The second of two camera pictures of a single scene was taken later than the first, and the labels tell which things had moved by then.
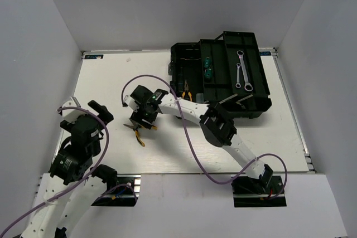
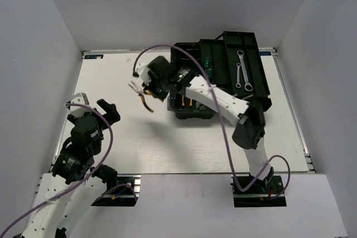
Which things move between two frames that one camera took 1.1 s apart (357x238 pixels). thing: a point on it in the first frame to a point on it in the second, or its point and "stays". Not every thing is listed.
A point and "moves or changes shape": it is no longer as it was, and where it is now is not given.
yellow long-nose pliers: (136, 127) moves or changes shape
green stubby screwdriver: (207, 62) stays
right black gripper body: (140, 113) to (158, 87)
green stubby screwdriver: (208, 73) stays
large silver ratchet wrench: (248, 86) stays
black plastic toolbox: (227, 69) stays
